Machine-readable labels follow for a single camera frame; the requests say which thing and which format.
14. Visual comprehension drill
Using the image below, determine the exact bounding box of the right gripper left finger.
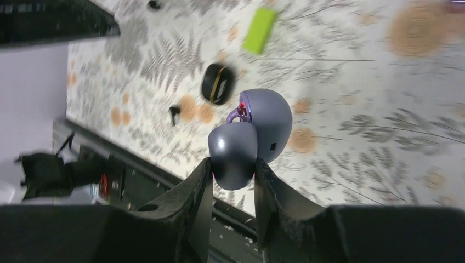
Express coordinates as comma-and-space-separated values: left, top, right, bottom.
1, 158, 213, 262

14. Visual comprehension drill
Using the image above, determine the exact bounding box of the black earbud on mat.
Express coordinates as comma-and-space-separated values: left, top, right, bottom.
169, 105, 181, 127

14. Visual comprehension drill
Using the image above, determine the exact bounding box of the lime green block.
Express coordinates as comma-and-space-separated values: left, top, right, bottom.
242, 7, 277, 55

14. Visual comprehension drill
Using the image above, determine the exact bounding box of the purple earbud charging case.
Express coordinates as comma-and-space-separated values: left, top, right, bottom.
208, 89, 293, 191

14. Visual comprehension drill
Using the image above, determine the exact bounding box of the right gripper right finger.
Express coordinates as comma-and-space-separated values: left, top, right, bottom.
254, 159, 464, 262

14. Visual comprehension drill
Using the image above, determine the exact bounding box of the floral patterned table mat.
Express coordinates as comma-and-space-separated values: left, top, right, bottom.
67, 1, 464, 208

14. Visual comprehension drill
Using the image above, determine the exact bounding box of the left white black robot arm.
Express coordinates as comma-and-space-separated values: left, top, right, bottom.
1, 153, 104, 205

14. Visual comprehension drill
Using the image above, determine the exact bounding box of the black earbud charging case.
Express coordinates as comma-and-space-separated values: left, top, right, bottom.
201, 63, 236, 105

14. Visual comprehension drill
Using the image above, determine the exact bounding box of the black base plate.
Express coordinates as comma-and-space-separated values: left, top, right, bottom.
52, 120, 262, 262

